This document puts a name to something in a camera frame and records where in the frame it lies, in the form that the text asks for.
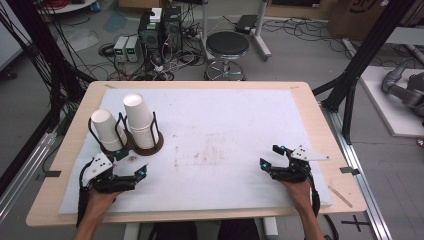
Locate person's left hand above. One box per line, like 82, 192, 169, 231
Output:
87, 187, 125, 218

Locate white round table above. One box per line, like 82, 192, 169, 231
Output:
36, 0, 98, 15

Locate large black computer tower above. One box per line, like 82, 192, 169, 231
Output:
137, 11, 165, 66

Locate black round stool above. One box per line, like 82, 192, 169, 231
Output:
203, 30, 251, 82

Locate left hand-held gripper cable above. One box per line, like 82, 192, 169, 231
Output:
76, 159, 96, 230

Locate white table leg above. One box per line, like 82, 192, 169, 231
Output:
262, 216, 280, 240
123, 222, 141, 240

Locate tangle of floor cables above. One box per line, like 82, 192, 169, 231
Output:
84, 19, 208, 82

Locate white paper cup left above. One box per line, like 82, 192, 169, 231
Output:
90, 108, 128, 152

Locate white metal stand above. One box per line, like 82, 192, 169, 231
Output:
199, 0, 273, 63

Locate small white box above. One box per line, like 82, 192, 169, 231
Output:
149, 7, 163, 24

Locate person's right hand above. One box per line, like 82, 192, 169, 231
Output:
280, 178, 315, 215

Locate aluminium rail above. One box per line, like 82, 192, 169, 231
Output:
320, 102, 394, 240
0, 131, 58, 223

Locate cardboard box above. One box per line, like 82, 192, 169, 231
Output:
326, 0, 406, 41

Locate black flat device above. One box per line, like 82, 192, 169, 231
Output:
234, 14, 258, 35

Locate right hand-held gripper cable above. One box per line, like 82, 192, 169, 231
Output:
306, 171, 340, 240

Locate person's leg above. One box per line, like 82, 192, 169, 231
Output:
217, 218, 262, 240
154, 221, 198, 240

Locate grey power supply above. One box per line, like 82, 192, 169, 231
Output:
113, 35, 129, 63
125, 35, 142, 63

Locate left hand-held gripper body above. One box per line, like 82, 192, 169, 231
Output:
81, 152, 138, 195

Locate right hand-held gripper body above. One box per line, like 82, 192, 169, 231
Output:
269, 144, 330, 184

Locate white platform board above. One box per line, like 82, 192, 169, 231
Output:
359, 65, 424, 138

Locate black tape piece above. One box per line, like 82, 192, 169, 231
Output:
339, 166, 361, 176
35, 170, 62, 182

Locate person's left leg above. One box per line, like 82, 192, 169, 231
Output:
154, 221, 198, 240

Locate hand-held gripper cable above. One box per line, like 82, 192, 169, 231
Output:
306, 171, 340, 240
76, 159, 96, 230

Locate single white paper cup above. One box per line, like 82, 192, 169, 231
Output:
122, 93, 155, 130

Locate black floor cables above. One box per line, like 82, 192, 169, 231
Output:
262, 17, 365, 55

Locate thin wooden stick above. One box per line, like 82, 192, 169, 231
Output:
328, 185, 354, 209

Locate slim black computer tower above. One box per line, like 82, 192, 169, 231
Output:
162, 5, 184, 51

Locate person's right leg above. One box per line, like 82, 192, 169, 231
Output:
217, 218, 262, 240

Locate black tape cross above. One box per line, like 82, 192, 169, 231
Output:
341, 214, 371, 233

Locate white foam mat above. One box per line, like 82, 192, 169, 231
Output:
58, 87, 334, 215

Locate white panel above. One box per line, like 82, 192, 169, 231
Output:
0, 0, 33, 73

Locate black metal frame post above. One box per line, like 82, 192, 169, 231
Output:
5, 0, 96, 134
312, 0, 418, 145

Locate black wire cup holder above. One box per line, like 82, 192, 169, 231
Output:
87, 111, 165, 157

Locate black frame beam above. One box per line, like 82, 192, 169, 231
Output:
0, 109, 56, 198

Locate red cable coil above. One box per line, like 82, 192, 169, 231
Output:
44, 0, 70, 10

